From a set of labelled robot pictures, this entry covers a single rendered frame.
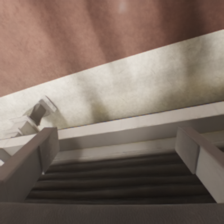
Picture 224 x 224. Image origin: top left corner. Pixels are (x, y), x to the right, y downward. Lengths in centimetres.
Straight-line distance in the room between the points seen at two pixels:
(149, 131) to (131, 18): 49
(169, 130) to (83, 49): 56
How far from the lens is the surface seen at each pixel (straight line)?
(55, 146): 16
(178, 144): 17
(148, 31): 80
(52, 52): 93
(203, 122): 60
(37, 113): 107
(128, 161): 61
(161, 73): 88
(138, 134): 60
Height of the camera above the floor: 78
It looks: 50 degrees down
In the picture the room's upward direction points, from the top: 169 degrees counter-clockwise
